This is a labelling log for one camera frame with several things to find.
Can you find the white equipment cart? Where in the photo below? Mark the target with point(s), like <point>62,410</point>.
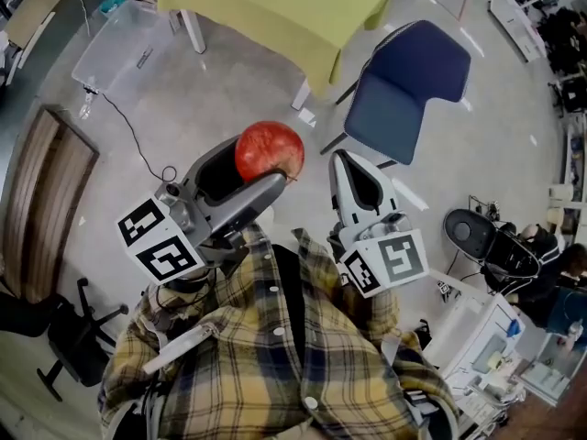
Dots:
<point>481,346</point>

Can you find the clear plastic storage bin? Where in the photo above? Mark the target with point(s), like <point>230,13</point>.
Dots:
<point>124,53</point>

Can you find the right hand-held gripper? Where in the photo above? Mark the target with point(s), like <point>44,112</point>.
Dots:
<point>390,259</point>

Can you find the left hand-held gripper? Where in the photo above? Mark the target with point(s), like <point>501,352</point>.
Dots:
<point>160,245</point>

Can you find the black swivel office chair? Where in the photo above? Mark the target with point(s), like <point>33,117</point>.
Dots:
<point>69,337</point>

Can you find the person's left forearm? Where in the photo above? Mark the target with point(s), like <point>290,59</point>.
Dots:
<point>183,303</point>

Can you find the person's plaid shirt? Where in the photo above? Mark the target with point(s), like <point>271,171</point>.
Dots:
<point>247,360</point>

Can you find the red apple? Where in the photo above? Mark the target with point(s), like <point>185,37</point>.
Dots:
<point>269,151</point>

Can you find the light wooden desk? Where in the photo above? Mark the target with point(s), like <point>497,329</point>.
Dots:
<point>36,12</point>

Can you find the person's right forearm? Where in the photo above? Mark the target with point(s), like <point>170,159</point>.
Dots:
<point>369,312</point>

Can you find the white flat shelf unit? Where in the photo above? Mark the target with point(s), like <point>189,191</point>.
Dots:
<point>518,25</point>

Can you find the dark blue chair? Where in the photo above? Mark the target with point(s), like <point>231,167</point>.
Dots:
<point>403,94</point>

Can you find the wooden bench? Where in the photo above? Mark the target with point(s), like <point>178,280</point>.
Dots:
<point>41,200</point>

